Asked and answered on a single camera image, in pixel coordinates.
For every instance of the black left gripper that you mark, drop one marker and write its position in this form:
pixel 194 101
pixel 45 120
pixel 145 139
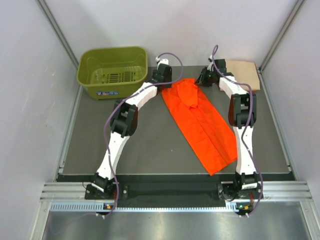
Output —
pixel 168 78

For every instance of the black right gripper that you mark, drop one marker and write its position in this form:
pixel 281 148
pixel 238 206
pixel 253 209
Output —
pixel 201 79

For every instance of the orange t shirt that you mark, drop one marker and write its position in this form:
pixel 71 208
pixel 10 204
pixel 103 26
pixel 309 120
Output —
pixel 207 133

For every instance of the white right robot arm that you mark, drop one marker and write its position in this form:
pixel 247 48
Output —
pixel 242 116

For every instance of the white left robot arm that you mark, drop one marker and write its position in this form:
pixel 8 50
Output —
pixel 123 124

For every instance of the folded beige t shirt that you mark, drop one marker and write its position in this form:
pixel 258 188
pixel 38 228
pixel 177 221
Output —
pixel 244 72

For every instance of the green plastic basket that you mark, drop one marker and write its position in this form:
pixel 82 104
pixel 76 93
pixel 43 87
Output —
pixel 115 72

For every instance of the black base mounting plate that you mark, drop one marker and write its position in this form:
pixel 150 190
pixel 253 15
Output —
pixel 149 190

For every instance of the right aluminium corner post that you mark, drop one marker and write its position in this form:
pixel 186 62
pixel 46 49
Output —
pixel 298 4

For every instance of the aluminium corner post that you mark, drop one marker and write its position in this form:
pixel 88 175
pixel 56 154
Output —
pixel 298 4
pixel 57 30

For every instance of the white slotted cable duct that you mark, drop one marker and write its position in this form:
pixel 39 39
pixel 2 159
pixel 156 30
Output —
pixel 103 207

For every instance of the left aluminium corner post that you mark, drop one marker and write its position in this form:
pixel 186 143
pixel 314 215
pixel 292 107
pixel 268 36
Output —
pixel 57 30

